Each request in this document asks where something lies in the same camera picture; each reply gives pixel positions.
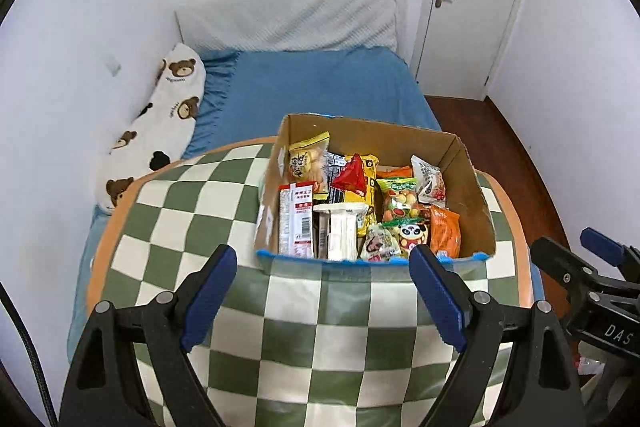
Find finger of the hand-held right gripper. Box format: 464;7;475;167
530;236;601;303
580;227;640;280

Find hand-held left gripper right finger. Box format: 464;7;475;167
408;244;586;427

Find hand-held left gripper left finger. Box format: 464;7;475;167
59;243;238;427

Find orange snack packet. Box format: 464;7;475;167
429;204;462;259

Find yellow panda snack packet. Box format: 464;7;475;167
395;217;432;260

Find small white snack packet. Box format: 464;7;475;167
360;223;402;263

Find green snack packet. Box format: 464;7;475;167
376;177;432;224

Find brown cardboard box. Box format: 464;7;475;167
254;113;497;264

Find grey-white nut snack packet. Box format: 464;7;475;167
410;154;447;208

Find red and white snack packet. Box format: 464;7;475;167
277;182;316;259

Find orange-red pillow snack packet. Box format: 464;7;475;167
330;153;369;198

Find yellow cracker snack packet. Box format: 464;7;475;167
288;131;331;192

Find long yellow snack packet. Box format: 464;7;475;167
345;154;379;238

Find black snack packet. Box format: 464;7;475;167
320;151;351;198

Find bear print pillow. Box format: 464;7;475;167
95;43;207;214

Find blue bed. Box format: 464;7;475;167
67;47;443;363

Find white door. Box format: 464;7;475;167
410;0;538;102

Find black cable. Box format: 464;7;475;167
0;282;58;427

